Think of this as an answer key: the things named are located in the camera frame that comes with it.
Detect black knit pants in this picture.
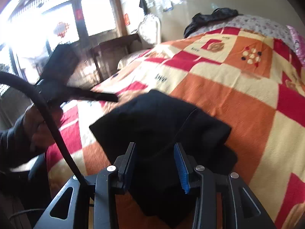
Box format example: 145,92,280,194
89,90,237,228

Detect person's left hand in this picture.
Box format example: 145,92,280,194
23,104,55,151

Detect dark wooden desk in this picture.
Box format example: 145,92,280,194
89,33,142,83

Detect patchwork love blanket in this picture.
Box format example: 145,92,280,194
46,26,305,229

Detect black jacket on bed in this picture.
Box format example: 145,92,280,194
184,8,239,38

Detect pink penguin quilt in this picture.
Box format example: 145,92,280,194
287,25,305,67

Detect black cable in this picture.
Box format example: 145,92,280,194
0,71,96,201

